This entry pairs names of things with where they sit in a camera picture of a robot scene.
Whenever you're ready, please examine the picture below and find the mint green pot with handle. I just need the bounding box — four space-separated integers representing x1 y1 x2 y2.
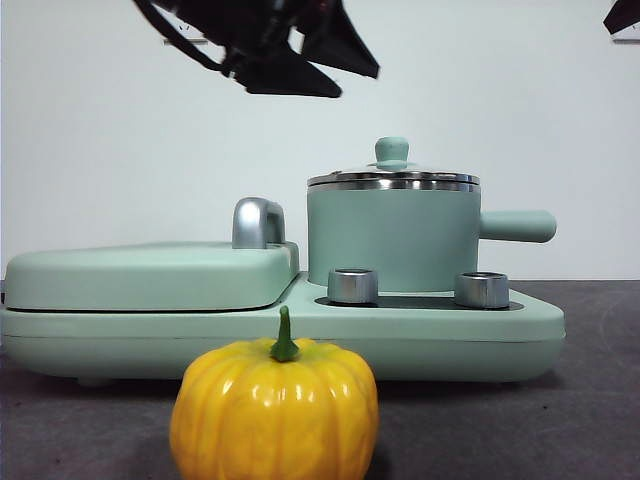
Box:
306 173 559 296

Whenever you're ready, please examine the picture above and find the mint green breakfast maker base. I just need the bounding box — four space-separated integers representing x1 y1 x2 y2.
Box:
0 272 567 389

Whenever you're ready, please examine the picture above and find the white wall socket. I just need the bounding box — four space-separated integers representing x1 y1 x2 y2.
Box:
612 14 640 45

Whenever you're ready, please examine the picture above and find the green griddle cover, silver handle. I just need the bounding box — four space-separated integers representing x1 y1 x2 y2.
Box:
3 198 301 312

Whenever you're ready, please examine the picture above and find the silver control knob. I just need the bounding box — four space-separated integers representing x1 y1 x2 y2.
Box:
327 268 380 305
453 272 511 309

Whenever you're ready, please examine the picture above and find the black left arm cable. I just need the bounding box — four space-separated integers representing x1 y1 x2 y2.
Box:
132 0 231 76

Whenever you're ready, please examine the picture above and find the glass lid with green knob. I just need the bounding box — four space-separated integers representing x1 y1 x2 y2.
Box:
306 137 481 185

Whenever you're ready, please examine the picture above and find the yellow toy pumpkin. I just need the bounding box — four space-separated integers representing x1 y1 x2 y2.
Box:
169 305 381 480

